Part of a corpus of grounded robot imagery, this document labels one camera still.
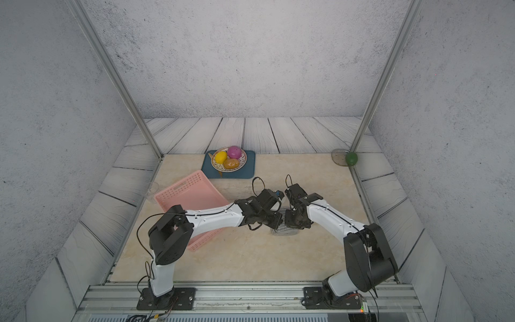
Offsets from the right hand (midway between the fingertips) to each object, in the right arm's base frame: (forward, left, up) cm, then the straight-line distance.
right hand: (292, 223), depth 87 cm
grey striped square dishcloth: (-1, +5, -3) cm, 6 cm away
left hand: (-1, +3, +2) cm, 4 cm away
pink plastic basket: (+18, +48, -3) cm, 52 cm away
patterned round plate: (+36, +37, -4) cm, 52 cm away
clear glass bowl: (+47, -31, -6) cm, 56 cm away
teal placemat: (+33, +22, -5) cm, 40 cm away
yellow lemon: (+40, +38, 0) cm, 55 cm away
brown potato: (+35, +31, 0) cm, 47 cm away
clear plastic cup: (+18, +68, 0) cm, 70 cm away
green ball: (+42, -37, -3) cm, 56 cm away
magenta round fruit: (+42, +30, +1) cm, 52 cm away
